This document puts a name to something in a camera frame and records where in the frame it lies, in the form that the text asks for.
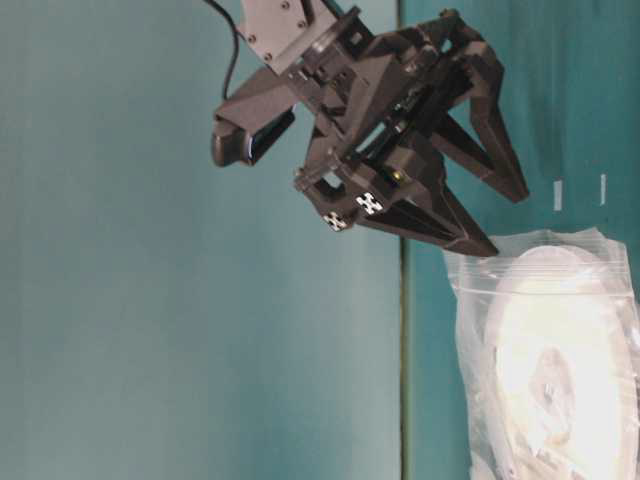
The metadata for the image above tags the black camera cable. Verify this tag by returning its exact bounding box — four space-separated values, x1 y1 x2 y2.
202 0 241 101

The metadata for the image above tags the grey robot arm link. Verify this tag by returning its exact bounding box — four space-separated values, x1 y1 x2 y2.
237 0 344 75

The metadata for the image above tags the clear plastic zip bag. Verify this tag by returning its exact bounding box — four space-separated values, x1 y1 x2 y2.
445 228 639 479

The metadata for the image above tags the white component tape reel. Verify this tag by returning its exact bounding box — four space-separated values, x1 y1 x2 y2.
485 246 639 479

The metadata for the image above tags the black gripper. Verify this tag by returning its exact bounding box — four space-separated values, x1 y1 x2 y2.
294 10 529 258

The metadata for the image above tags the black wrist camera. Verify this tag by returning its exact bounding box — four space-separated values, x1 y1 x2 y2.
211 66 326 168

